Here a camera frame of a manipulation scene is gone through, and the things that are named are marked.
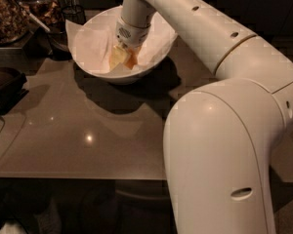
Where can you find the black wire cup holder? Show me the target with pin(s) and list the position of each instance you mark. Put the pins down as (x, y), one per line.
(74, 13)

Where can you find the white paper bowl liner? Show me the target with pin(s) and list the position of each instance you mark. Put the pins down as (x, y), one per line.
(88, 46)

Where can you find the white shoe under table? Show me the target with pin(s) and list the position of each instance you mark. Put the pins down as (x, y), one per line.
(48, 222)

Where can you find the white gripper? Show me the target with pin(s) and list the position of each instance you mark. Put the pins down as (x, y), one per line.
(132, 35)

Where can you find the orange fruit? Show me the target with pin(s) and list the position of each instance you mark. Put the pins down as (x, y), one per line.
(133, 57)

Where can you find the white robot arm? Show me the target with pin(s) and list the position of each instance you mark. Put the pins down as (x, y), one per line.
(218, 138)

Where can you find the large glass snack jar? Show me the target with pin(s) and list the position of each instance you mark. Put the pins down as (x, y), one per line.
(13, 22)

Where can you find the white ceramic bowl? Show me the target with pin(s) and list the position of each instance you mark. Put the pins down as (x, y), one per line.
(97, 20)

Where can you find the dark brown tray device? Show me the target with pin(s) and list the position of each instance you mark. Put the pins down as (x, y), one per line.
(11, 88)

